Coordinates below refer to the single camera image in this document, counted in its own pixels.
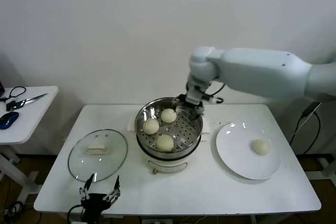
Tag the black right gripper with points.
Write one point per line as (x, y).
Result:
(193, 96)

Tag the white round plate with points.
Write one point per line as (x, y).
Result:
(233, 148)

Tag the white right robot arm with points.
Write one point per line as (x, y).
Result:
(262, 72)

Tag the white side table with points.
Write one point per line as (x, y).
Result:
(39, 113)

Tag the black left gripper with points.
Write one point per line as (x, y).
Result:
(94, 203)

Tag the white electric cooker pot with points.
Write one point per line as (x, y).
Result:
(168, 165)

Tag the white steamed baozi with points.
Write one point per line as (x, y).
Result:
(168, 116)
(260, 147)
(165, 143)
(150, 126)

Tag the black device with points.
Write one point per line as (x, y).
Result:
(1, 89)

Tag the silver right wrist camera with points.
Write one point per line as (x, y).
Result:
(212, 99)

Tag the white side stand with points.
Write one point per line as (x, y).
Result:
(325, 174)

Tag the perforated steel steamer basket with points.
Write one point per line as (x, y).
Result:
(183, 132)

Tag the blue computer mouse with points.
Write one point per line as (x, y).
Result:
(8, 120)

